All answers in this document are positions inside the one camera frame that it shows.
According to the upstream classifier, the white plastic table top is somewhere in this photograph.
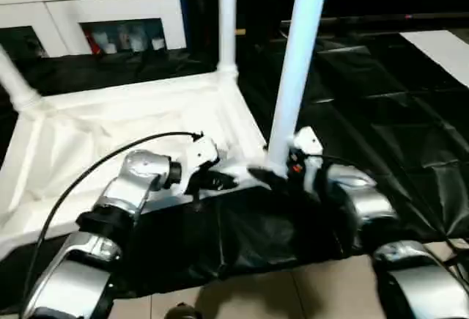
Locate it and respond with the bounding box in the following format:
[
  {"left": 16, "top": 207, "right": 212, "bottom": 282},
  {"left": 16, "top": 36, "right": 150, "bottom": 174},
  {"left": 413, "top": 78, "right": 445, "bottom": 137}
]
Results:
[{"left": 0, "top": 69, "right": 287, "bottom": 258}]

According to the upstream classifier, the white plastic table leg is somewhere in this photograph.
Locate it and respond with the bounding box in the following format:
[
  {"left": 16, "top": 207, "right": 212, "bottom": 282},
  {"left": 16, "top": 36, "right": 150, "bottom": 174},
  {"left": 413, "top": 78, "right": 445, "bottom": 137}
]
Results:
[
  {"left": 0, "top": 45, "right": 42, "bottom": 111},
  {"left": 266, "top": 0, "right": 333, "bottom": 177},
  {"left": 216, "top": 0, "right": 240, "bottom": 75}
]

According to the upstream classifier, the black mat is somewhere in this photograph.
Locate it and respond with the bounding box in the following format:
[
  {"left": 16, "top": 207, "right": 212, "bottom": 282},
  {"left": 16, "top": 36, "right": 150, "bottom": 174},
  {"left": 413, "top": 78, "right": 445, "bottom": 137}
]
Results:
[{"left": 0, "top": 31, "right": 469, "bottom": 315}]

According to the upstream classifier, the long black bar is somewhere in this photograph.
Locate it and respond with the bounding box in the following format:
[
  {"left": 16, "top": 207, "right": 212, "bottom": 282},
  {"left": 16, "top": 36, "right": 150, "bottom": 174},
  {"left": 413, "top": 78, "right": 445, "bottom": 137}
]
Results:
[{"left": 279, "top": 12, "right": 469, "bottom": 27}]

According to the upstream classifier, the flat white board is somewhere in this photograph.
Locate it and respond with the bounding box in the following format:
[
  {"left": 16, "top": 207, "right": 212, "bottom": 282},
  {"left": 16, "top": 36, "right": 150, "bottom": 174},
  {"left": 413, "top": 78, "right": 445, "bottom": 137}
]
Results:
[{"left": 398, "top": 29, "right": 469, "bottom": 89}]

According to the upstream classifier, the white cabinet with glass doors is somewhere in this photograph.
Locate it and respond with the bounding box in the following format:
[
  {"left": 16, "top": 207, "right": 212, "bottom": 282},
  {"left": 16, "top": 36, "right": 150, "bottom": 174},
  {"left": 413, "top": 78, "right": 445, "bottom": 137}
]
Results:
[{"left": 0, "top": 0, "right": 188, "bottom": 59}]

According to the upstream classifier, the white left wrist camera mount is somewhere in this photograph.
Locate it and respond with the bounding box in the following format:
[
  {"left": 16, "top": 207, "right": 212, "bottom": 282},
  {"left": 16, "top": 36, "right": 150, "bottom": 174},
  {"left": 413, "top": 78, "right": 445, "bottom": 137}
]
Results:
[{"left": 178, "top": 134, "right": 221, "bottom": 196}]

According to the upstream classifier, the black left wrist camera cable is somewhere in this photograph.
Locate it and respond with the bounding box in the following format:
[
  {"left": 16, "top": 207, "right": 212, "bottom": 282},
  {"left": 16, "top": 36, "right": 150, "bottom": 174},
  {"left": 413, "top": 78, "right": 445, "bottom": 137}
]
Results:
[{"left": 21, "top": 131, "right": 205, "bottom": 315}]

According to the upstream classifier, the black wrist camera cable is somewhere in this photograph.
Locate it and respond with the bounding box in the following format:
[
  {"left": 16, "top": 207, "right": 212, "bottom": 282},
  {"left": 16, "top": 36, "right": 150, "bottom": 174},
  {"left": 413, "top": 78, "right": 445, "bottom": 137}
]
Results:
[
  {"left": 303, "top": 153, "right": 469, "bottom": 274},
  {"left": 21, "top": 131, "right": 205, "bottom": 315}
]

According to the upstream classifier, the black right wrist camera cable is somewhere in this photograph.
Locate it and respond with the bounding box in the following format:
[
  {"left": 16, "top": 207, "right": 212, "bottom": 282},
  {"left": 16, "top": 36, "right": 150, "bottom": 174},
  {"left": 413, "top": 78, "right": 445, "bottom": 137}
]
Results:
[{"left": 303, "top": 153, "right": 469, "bottom": 274}]

